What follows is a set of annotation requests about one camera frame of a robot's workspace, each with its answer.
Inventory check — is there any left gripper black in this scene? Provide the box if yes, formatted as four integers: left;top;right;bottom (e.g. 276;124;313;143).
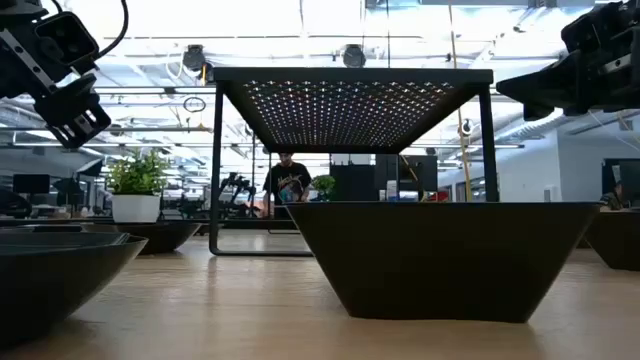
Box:
0;0;112;150

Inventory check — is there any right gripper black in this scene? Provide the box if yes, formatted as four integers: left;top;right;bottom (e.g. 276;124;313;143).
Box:
496;27;640;122

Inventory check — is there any black leaf-shaped plate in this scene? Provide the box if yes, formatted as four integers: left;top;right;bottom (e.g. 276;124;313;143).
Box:
0;231;149;346
82;221;202;255

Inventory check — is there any black wavy square plate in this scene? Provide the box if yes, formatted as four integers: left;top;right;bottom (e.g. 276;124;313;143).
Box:
583;211;640;272
285;201;601;324

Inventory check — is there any black computer monitor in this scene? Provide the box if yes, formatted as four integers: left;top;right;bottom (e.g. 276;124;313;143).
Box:
12;173;51;196

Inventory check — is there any green plant in white pot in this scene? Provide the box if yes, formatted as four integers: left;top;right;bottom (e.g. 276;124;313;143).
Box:
106;148;170;224

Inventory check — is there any person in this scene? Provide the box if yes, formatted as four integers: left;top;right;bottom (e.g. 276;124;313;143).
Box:
598;180;632;211
262;152;314;220

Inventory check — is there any black perforated metal shelf riser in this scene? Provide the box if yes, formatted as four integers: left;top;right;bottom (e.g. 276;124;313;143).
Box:
208;67;500;258

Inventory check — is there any small green background plant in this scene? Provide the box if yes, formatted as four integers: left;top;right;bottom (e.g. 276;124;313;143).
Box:
310;174;337;203

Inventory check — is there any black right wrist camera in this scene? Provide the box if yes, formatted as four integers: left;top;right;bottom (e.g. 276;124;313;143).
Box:
560;2;616;54

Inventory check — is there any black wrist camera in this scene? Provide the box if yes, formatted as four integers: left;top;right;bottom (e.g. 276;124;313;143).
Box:
560;2;616;54
33;11;101;77

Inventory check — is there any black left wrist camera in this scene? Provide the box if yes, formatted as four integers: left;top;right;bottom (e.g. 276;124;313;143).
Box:
33;11;101;77

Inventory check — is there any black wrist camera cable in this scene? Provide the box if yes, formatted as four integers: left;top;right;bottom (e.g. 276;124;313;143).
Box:
95;0;130;60

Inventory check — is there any black hanging cable loop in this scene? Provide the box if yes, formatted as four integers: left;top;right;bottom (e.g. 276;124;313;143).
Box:
182;95;207;114

